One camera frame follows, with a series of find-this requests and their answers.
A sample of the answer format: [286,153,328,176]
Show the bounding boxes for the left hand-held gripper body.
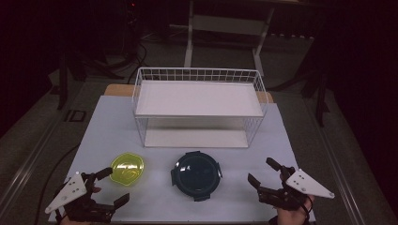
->
[45,172,115,223]

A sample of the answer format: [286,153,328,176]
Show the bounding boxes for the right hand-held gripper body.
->
[257,167,335,211]

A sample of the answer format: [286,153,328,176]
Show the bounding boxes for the yellow-green plastic bowl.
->
[109,152,145,188]

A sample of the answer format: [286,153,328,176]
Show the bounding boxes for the dark teal lidded glass container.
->
[170,150,223,203]

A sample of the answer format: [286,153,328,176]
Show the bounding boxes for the white wire shelf rack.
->
[131,66,269,149]

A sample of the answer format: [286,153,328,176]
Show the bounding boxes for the person's right hand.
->
[276,195,314,225]

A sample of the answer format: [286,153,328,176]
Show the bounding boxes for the pale grey table mat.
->
[48,95,316,223]

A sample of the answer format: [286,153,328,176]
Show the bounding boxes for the black floor socket plate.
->
[64,109,87,123]

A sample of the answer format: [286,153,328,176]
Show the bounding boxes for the black stand leg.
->
[314,69,330,128]
[56,51,69,111]

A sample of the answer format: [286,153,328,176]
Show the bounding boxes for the wooden table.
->
[103,83,275,104]

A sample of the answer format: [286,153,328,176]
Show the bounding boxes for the dark equipment with red light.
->
[124,0,140,59]

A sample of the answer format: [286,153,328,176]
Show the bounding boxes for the black floor cable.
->
[33,142,81,225]

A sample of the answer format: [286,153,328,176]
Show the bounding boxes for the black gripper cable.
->
[297,195,314,224]

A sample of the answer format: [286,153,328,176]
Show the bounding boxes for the bundle of black cables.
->
[102,40,148,83]

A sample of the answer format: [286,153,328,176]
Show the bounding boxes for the white metal desk frame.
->
[183,0,276,77]

